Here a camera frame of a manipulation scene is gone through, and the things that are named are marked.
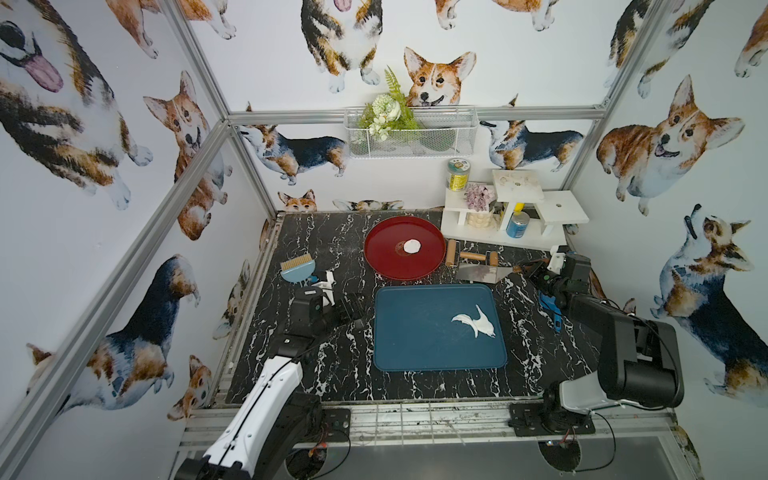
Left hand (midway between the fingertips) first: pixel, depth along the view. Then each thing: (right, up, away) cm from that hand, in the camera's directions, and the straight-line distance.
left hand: (354, 292), depth 82 cm
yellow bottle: (+55, +26, +25) cm, 66 cm away
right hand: (+53, +8, +10) cm, 55 cm away
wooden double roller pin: (+31, +9, +24) cm, 40 cm away
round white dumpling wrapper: (+17, +12, +28) cm, 35 cm away
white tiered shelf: (+65, +25, +20) cm, 73 cm away
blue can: (+55, +20, +25) cm, 63 cm away
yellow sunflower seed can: (+33, +37, +22) cm, 54 cm away
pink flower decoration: (+37, +28, +15) cm, 49 cm away
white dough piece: (+37, -11, +9) cm, 40 cm away
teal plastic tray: (+17, -13, +9) cm, 23 cm away
